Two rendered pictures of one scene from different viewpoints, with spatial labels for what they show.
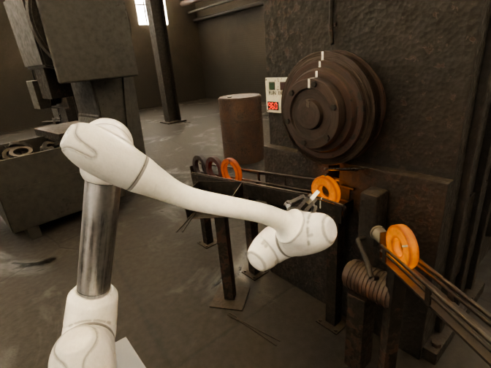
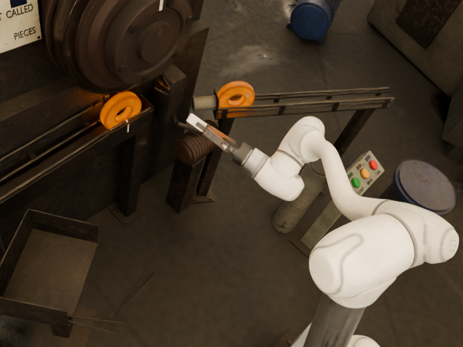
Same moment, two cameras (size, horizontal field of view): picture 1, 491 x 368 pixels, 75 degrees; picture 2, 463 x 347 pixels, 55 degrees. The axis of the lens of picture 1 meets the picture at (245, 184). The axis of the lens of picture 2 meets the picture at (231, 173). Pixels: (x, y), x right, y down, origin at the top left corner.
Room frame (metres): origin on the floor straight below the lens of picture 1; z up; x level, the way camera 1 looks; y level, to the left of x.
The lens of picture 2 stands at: (1.44, 0.73, 1.91)
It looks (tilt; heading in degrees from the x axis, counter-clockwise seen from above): 51 degrees down; 244
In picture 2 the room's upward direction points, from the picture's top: 23 degrees clockwise
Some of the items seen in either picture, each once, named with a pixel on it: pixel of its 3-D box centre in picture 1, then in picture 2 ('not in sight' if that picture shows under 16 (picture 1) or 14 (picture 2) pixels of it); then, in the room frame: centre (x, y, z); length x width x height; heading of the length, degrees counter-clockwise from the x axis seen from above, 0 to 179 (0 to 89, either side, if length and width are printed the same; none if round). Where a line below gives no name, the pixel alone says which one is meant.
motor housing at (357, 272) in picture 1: (369, 322); (191, 169); (1.04, -0.47, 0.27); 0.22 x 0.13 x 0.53; 39
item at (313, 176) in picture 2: not in sight; (300, 197); (0.52, -0.33, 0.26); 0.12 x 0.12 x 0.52
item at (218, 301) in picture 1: (221, 246); (54, 303); (1.58, 0.17, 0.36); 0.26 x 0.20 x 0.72; 74
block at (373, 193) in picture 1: (372, 216); (167, 94); (1.21, -0.53, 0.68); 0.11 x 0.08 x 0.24; 129
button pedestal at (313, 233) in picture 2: not in sight; (335, 209); (0.39, -0.23, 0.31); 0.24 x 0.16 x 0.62; 39
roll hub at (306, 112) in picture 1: (312, 113); (151, 38); (1.32, -0.30, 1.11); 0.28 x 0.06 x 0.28; 39
